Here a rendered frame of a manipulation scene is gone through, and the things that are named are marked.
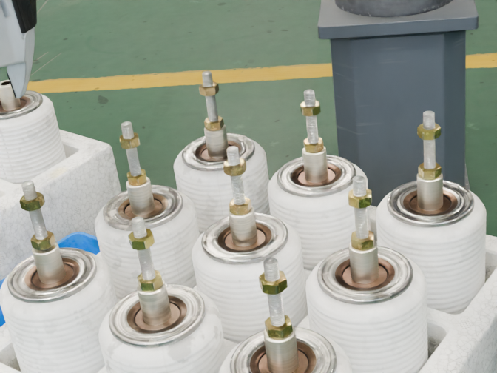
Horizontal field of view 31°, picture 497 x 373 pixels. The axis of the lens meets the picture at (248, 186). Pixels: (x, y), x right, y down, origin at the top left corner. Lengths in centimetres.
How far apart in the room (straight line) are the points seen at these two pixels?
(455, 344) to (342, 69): 47
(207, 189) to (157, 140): 65
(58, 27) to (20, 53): 150
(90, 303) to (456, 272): 31
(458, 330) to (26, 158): 57
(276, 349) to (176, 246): 23
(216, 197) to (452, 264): 25
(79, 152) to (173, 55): 77
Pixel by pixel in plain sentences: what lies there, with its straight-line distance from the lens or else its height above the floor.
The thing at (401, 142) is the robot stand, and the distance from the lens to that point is 116.
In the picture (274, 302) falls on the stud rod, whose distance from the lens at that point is 61.
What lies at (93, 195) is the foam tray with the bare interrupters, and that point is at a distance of 115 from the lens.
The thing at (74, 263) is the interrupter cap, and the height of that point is 25.
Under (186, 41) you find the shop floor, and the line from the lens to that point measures 195.
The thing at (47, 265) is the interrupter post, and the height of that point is 27.
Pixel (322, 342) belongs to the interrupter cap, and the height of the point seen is 25.
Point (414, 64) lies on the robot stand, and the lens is 112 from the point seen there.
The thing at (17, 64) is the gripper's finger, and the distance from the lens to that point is 68.
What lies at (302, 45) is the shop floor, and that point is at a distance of 186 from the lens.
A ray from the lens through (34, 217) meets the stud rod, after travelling 76.
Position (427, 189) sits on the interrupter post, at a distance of 80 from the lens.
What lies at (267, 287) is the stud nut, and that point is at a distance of 60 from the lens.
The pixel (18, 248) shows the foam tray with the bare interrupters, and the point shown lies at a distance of 109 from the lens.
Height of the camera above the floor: 68
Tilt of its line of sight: 30 degrees down
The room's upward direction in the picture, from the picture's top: 8 degrees counter-clockwise
